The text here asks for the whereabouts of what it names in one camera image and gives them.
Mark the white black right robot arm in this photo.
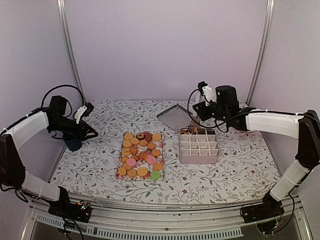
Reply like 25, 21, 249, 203
191, 81, 320, 223

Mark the dotted tan sandwich cookie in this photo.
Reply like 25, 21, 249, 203
136, 167, 148, 177

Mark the aluminium front rail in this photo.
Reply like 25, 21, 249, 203
21, 194, 315, 240

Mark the pink round cookie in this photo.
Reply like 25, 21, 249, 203
146, 155, 157, 165
126, 158, 137, 167

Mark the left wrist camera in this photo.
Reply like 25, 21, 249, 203
73, 102, 94, 124

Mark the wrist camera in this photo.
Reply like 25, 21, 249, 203
197, 81, 217, 107
73, 102, 94, 124

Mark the pink divided cookie tin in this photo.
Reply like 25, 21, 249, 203
178, 128, 219, 165

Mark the dark blue cup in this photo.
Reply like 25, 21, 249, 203
62, 134, 82, 152

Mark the aluminium corner post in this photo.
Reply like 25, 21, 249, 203
246, 0, 275, 106
56, 0, 83, 93

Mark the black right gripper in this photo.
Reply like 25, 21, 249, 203
193, 101, 229, 122

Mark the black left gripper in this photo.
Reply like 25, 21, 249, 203
49, 116, 99, 141

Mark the floral cookie tray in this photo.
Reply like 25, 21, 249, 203
115, 131, 165, 181

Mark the green round cookie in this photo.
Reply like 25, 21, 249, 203
150, 170, 162, 181

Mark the silver metal tin lid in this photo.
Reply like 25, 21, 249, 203
156, 104, 191, 132

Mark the aluminium left corner post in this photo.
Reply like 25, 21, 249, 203
56, 0, 83, 93

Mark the chocolate sprinkled donut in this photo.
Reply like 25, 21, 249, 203
136, 133, 145, 140

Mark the aluminium right corner post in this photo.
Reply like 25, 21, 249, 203
246, 0, 275, 106

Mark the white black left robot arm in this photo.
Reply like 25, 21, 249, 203
0, 94, 98, 223

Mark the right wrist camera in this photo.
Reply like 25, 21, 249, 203
197, 81, 217, 107

